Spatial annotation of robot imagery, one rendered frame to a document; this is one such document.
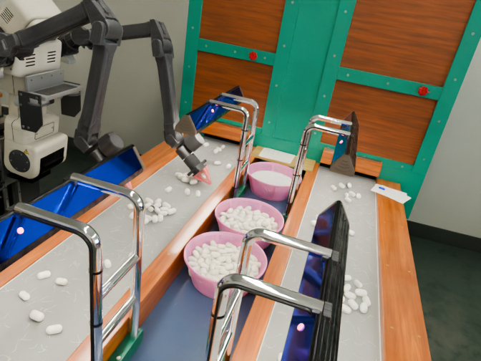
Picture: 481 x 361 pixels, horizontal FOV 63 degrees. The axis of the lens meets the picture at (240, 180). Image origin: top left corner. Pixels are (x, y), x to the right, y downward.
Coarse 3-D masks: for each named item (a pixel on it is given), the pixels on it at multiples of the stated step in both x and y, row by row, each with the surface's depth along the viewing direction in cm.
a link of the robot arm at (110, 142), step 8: (80, 136) 134; (104, 136) 133; (112, 136) 133; (80, 144) 134; (96, 144) 135; (104, 144) 133; (112, 144) 132; (120, 144) 134; (104, 152) 133; (112, 152) 134
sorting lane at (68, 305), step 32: (224, 160) 200; (160, 192) 160; (192, 192) 164; (96, 224) 133; (128, 224) 136; (160, 224) 139; (64, 256) 116; (128, 256) 121; (0, 288) 102; (32, 288) 103; (64, 288) 105; (128, 288) 109; (0, 320) 93; (32, 320) 94; (64, 320) 96; (0, 352) 86; (32, 352) 87; (64, 352) 88
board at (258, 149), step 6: (258, 150) 210; (252, 156) 203; (258, 156) 202; (276, 162) 201; (282, 162) 200; (294, 162) 203; (306, 162) 205; (312, 162) 207; (306, 168) 197; (312, 168) 199
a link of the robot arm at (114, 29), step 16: (96, 0) 122; (64, 16) 124; (80, 16) 122; (96, 16) 119; (112, 16) 123; (16, 32) 130; (32, 32) 129; (48, 32) 127; (64, 32) 128; (112, 32) 122; (0, 48) 131; (16, 48) 132; (32, 48) 135
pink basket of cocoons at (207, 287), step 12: (192, 240) 129; (204, 240) 134; (216, 240) 136; (228, 240) 136; (240, 240) 136; (192, 252) 129; (252, 252) 133; (264, 264) 124; (192, 276) 120; (204, 276) 114; (204, 288) 118
